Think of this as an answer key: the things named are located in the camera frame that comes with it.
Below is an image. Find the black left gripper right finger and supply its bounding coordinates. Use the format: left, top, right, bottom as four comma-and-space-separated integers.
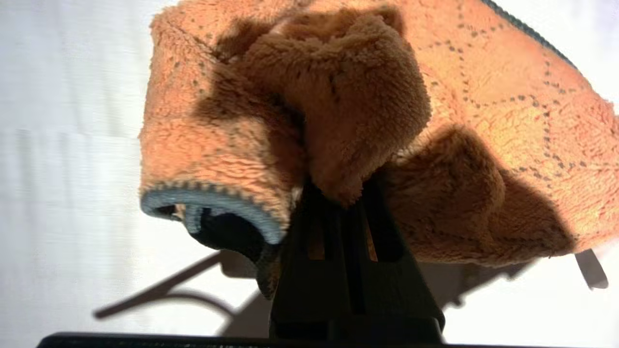
348, 174, 445, 340

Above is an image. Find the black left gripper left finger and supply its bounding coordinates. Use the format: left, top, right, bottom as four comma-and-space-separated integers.
268, 180, 357, 339

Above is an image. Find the orange microfibre cloth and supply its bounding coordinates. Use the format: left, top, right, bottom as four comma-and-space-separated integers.
139, 0, 619, 300

